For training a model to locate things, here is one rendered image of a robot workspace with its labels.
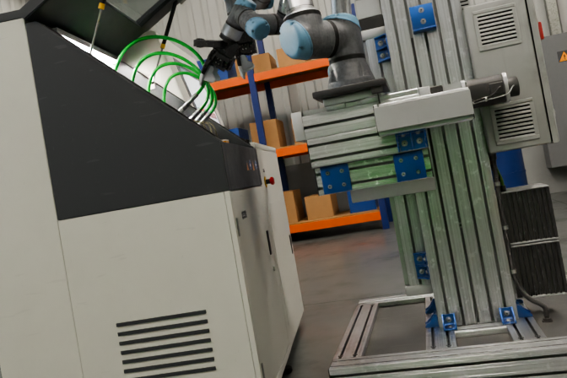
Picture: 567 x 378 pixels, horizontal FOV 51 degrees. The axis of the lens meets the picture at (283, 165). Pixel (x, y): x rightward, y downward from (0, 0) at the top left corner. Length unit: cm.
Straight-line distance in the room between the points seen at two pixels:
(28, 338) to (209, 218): 73
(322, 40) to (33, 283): 122
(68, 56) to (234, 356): 110
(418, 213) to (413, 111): 49
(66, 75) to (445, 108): 120
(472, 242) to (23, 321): 149
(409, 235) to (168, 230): 81
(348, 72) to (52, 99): 97
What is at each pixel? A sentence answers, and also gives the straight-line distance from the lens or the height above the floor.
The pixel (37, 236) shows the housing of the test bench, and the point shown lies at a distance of 210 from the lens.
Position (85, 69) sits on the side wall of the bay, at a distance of 204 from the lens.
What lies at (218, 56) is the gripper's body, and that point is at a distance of 220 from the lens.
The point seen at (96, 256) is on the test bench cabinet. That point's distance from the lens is 202.
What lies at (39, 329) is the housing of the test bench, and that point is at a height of 45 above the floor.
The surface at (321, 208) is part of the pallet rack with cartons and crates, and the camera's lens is 755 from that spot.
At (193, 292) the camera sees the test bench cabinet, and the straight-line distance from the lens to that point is 193.
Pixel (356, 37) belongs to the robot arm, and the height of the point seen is 119.
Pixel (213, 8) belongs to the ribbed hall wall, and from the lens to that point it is 939.
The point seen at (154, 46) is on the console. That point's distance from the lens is 272.
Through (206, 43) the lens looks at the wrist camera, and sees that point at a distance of 223.
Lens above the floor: 79
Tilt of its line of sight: 1 degrees up
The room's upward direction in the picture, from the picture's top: 10 degrees counter-clockwise
